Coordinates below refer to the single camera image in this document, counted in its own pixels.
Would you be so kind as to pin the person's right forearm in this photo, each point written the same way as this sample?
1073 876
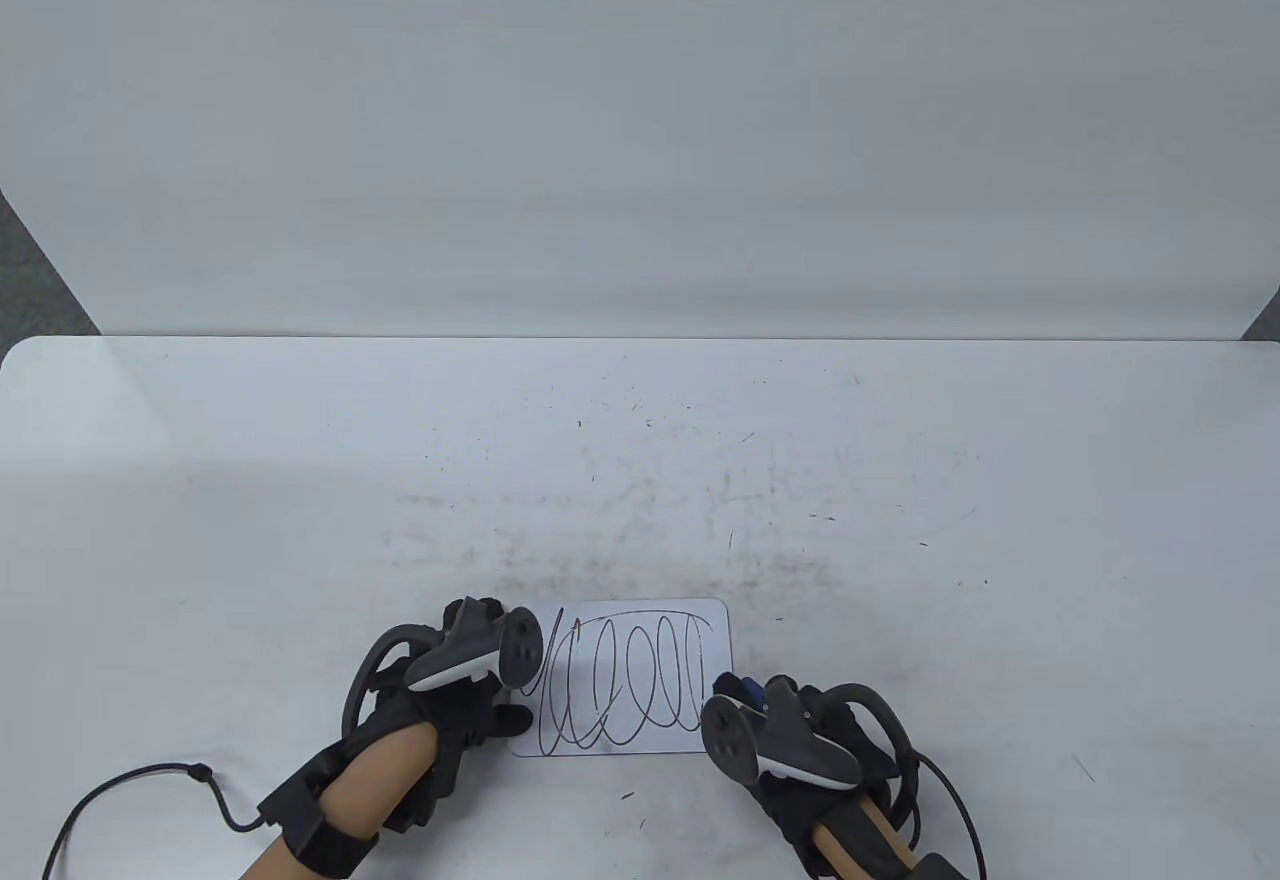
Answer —
850 835

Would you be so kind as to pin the grey hand controller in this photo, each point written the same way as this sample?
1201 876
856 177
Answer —
790 745
470 655

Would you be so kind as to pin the person's left forearm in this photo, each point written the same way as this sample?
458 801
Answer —
375 780

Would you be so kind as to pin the white scribbled drawing card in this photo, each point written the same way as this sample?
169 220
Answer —
640 680

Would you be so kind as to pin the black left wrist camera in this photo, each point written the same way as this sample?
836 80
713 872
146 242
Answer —
292 800

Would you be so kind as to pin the person's left hand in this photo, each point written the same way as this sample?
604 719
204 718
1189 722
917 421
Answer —
455 715

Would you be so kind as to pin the blue marker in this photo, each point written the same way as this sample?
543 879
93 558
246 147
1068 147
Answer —
755 695

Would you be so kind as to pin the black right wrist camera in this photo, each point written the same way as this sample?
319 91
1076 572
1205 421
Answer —
935 867

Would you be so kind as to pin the person's right hand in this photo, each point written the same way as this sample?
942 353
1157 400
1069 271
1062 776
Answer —
860 730

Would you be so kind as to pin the grey right hand controller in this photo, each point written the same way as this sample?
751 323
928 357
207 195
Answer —
790 745

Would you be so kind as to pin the white backdrop sheet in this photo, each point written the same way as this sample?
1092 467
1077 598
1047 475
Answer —
640 120

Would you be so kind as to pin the person's right fingers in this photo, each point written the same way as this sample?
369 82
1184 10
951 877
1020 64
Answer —
728 688

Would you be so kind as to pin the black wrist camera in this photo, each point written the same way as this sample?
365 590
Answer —
935 867
292 800

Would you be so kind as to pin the grey left hand controller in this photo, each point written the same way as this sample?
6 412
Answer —
470 655

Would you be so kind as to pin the person's left thumb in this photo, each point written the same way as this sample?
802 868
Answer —
516 718

